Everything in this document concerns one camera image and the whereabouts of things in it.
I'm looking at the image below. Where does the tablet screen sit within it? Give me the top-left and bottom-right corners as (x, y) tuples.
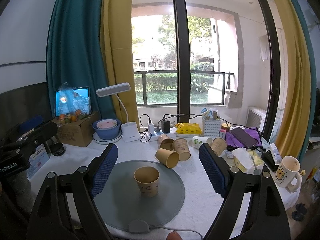
(54, 86), (91, 118)

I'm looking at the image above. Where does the pink bowl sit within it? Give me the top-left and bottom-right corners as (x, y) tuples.
(97, 120), (118, 130)

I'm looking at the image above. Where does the plastic bag of fruit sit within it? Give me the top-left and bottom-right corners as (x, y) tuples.
(56, 82), (92, 125)

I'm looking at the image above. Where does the blue printed card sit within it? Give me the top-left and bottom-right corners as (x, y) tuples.
(27, 149), (51, 179)

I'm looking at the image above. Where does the white mat cable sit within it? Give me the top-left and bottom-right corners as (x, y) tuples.
(149, 225), (204, 240)

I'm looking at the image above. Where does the yellow curtain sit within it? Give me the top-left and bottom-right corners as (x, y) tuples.
(264, 0), (313, 158)
(99, 0), (139, 133)

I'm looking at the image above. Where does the white desk lamp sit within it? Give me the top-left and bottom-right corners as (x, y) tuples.
(96, 82), (141, 143)

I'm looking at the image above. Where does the black dumbbell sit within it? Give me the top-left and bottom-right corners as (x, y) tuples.
(291, 203), (307, 222)

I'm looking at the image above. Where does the purple cloth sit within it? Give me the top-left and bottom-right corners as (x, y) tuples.
(224, 126), (263, 151)

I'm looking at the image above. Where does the white power strip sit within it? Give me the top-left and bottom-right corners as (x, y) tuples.
(148, 127), (177, 142)

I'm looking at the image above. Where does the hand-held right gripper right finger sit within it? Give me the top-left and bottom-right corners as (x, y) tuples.
(199, 142), (292, 240)

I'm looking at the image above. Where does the yellow wipes packet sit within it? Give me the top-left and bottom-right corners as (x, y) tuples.
(174, 122), (202, 136)

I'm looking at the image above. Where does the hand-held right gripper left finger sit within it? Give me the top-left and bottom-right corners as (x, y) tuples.
(26, 143), (118, 240)

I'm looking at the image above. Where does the white plastic basket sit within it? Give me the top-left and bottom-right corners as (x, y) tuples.
(202, 116), (222, 141)

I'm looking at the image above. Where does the yellow tissue pack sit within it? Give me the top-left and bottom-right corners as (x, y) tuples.
(231, 147), (256, 174)

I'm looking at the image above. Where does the teal curtain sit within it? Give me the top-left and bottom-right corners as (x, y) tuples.
(46, 0), (116, 121)

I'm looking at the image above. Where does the air conditioner unit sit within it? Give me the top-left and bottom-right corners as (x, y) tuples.
(246, 106), (267, 133)

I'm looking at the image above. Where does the white green-print paper cup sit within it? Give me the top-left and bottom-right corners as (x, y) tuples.
(191, 136), (213, 149)

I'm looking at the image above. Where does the black round lid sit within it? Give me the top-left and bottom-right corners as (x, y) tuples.
(51, 142), (66, 157)

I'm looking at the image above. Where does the cardboard box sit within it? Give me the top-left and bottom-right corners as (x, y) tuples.
(51, 111), (101, 148)

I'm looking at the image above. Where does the white plate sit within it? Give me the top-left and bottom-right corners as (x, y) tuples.
(92, 131), (123, 145)

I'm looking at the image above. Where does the grey round mat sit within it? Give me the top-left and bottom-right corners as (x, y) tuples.
(94, 160), (186, 233)

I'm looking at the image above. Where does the white bear mug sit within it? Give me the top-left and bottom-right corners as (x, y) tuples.
(275, 155), (302, 193)

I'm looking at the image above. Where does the white tube bottle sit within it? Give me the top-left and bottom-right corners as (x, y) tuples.
(269, 143), (283, 166)

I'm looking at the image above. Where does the brown paper cup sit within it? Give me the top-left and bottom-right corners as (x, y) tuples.
(171, 138), (192, 162)
(155, 148), (180, 169)
(157, 134), (175, 151)
(134, 166), (160, 198)
(211, 137), (227, 156)

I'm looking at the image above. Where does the black device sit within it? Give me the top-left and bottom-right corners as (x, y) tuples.
(261, 151), (276, 172)

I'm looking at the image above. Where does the black phone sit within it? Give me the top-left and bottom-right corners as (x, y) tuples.
(230, 127), (258, 148)

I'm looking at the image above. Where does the blue bowl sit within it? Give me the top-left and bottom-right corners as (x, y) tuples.
(92, 119), (122, 140)

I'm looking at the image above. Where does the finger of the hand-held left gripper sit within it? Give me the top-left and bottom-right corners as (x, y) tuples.
(6, 115), (43, 140)
(15, 121), (58, 155)

